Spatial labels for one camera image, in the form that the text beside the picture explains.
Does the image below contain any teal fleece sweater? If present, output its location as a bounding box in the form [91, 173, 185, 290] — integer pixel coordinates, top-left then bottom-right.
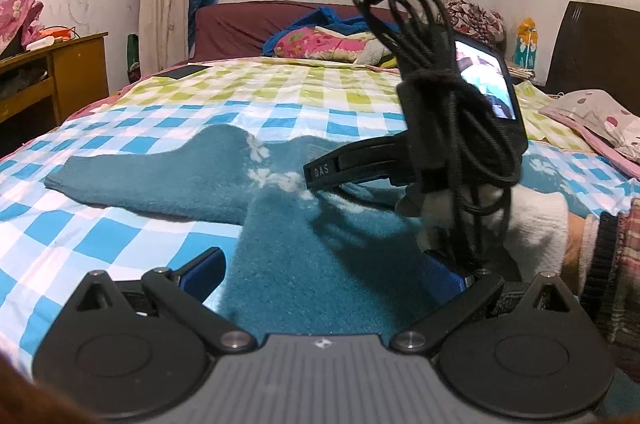
[44, 125, 573, 337]

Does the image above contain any right forearm plaid sleeve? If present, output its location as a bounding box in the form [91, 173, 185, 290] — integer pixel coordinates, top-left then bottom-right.
[562, 197, 640, 355]

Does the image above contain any floral clothes bundle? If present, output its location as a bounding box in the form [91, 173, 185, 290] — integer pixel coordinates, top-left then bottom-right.
[446, 0, 506, 51]

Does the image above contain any right hand white glove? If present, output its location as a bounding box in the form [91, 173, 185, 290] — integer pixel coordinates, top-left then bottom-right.
[395, 180, 572, 282]

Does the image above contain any grey pink dotted pillow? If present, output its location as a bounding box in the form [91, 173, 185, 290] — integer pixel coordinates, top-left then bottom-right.
[539, 89, 639, 179]

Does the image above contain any checkered blue green bedsheet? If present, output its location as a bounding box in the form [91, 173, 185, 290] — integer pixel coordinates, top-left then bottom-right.
[0, 56, 640, 374]

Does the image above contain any dark wooden headboard panel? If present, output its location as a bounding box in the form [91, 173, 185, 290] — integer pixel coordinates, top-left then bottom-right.
[544, 2, 640, 114]

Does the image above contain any pink floral quilt pile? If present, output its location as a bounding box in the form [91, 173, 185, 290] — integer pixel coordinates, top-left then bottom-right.
[273, 26, 374, 63]

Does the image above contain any blue cloth on bed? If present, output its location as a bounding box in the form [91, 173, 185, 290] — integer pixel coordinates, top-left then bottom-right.
[262, 6, 370, 57]

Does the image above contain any black flat item on bed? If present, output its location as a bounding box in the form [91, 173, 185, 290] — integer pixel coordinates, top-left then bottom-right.
[156, 64, 209, 80]

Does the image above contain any green bottle by curtain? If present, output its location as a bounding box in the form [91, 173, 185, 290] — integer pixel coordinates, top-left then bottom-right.
[126, 34, 141, 84]

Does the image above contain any maroon headboard sofa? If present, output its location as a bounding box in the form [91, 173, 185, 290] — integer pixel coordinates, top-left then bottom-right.
[191, 0, 360, 62]

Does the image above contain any wooden side cabinet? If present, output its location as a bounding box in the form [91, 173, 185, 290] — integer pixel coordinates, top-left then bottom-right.
[1, 32, 108, 156]

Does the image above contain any orange item on cabinet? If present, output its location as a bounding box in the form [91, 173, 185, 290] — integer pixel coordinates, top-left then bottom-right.
[39, 26, 76, 40]

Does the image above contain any pink floral bag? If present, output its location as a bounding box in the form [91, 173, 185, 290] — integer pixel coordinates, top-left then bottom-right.
[0, 0, 43, 52]

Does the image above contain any black cable bundle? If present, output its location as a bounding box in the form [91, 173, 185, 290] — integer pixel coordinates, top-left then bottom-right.
[351, 0, 524, 275]

